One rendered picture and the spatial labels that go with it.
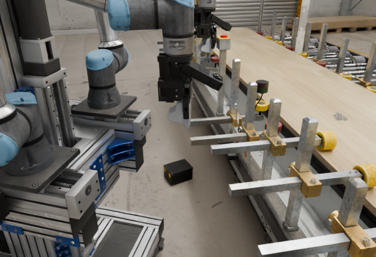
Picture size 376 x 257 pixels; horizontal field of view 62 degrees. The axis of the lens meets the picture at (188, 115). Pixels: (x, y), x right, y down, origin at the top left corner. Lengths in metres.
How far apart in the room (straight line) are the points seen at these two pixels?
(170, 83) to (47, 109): 0.60
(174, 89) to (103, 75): 0.64
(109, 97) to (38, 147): 0.47
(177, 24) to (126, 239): 1.43
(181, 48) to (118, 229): 1.43
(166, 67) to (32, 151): 0.49
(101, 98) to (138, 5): 0.74
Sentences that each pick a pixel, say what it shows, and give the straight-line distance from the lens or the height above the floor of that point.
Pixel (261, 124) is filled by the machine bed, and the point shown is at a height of 0.73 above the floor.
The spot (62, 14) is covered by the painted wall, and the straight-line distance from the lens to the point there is 8.92.
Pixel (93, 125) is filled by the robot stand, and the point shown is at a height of 0.95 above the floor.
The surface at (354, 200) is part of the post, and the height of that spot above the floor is 1.06.
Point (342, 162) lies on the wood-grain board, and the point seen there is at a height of 0.90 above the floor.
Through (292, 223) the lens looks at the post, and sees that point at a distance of 1.29.
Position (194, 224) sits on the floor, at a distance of 2.27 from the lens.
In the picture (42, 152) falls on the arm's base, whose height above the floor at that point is 1.09.
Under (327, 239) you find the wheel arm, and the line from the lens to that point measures 0.94.
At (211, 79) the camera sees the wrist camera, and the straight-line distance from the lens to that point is 0.77.
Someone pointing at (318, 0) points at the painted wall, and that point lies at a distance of 11.09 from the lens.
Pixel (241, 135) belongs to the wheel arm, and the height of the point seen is 0.86.
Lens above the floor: 1.60
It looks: 26 degrees down
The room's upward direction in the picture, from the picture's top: straight up
